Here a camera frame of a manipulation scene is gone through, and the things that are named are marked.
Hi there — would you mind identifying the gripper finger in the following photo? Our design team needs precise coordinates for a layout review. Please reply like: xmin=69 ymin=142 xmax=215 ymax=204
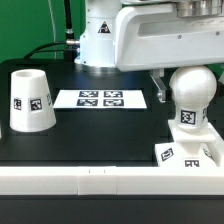
xmin=150 ymin=69 xmax=167 ymax=102

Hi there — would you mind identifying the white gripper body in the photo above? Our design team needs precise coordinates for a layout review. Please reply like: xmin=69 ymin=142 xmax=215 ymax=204
xmin=114 ymin=0 xmax=224 ymax=71

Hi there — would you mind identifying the white lamp bulb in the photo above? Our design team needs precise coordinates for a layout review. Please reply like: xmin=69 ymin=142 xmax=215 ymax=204
xmin=169 ymin=66 xmax=217 ymax=132

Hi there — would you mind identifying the white lamp base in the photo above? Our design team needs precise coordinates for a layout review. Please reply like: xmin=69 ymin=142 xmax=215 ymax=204
xmin=155 ymin=120 xmax=224 ymax=168

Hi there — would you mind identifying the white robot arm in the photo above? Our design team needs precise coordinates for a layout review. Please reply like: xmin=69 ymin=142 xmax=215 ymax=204
xmin=75 ymin=0 xmax=224 ymax=102

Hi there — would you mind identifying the white lamp shade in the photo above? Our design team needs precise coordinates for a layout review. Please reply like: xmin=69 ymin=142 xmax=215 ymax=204
xmin=10 ymin=69 xmax=56 ymax=132

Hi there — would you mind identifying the white marker sheet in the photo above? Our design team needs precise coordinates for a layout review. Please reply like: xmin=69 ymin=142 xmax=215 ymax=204
xmin=54 ymin=90 xmax=147 ymax=109

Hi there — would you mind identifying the black vertical cable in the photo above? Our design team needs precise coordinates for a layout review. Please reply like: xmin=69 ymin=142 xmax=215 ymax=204
xmin=63 ymin=0 xmax=75 ymax=62

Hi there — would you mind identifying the white front wall bar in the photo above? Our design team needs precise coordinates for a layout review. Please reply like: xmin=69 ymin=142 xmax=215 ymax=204
xmin=0 ymin=167 xmax=224 ymax=196

